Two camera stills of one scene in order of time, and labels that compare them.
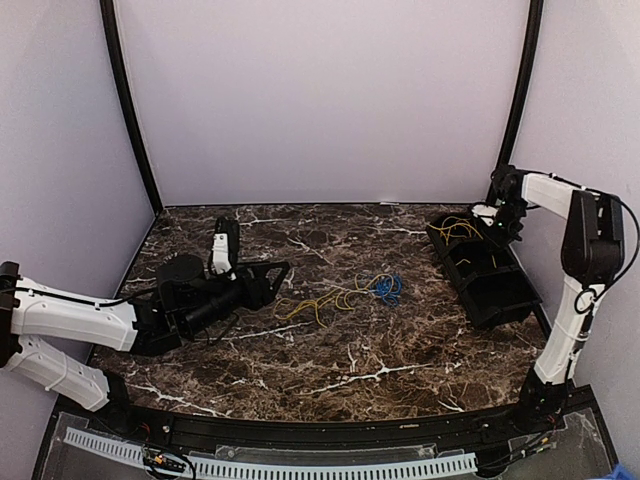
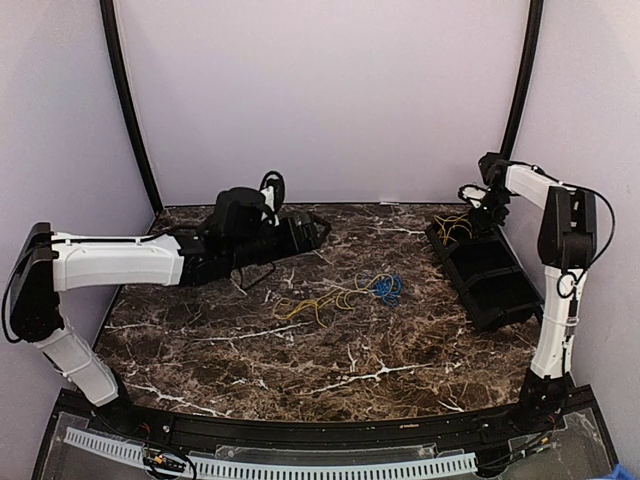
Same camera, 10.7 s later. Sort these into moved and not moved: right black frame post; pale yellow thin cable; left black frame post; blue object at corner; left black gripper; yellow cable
Moved: left black gripper; pale yellow thin cable
Not moved: yellow cable; right black frame post; left black frame post; blue object at corner
